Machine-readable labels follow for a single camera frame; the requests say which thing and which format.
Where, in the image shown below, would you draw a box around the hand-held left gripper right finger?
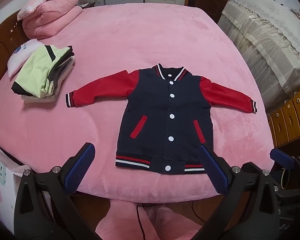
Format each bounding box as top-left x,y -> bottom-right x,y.
190,144 -> 280,240

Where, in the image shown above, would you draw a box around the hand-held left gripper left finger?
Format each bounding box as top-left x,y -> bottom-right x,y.
13,142 -> 100,240

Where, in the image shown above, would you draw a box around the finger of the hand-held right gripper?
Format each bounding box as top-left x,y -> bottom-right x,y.
270,149 -> 294,170

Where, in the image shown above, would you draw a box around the navy and red varsity jacket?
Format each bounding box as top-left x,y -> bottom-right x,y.
65,64 -> 257,175

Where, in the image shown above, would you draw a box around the stack of folded clothes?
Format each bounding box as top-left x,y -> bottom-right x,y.
11,44 -> 76,103

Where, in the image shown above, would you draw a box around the wooden chairs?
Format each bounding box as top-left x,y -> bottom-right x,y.
267,86 -> 300,148

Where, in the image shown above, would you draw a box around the person's pink clothing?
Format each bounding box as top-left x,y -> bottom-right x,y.
95,200 -> 205,240

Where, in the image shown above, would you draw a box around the printed white bag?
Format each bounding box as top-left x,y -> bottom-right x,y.
0,140 -> 30,220

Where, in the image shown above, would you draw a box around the furniture under beige lace cover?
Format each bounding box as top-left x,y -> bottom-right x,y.
221,0 -> 300,109

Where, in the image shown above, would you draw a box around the white printed pillow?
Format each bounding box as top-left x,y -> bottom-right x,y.
7,39 -> 45,78

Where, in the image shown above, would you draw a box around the wooden headboard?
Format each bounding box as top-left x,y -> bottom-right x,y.
0,10 -> 28,98

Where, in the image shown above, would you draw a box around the pink bed blanket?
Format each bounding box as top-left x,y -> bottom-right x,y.
0,2 -> 277,203

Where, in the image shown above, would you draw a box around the folded pink quilt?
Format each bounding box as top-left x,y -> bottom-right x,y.
22,0 -> 83,40

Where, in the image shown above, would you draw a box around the black cable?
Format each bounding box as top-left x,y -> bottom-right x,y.
136,204 -> 147,240
190,200 -> 208,224

